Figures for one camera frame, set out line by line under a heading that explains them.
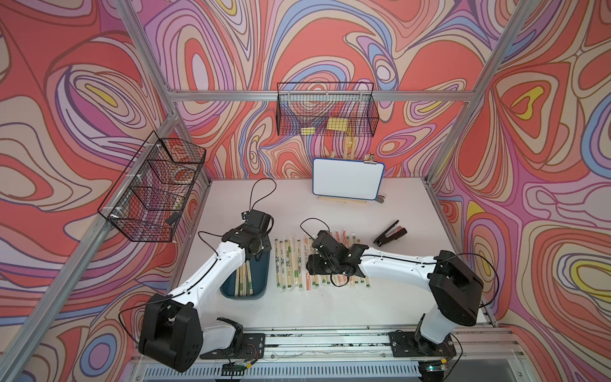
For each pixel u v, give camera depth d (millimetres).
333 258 649
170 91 865
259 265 893
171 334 398
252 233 638
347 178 984
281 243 964
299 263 908
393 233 986
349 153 933
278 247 957
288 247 959
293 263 917
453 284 482
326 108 959
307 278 878
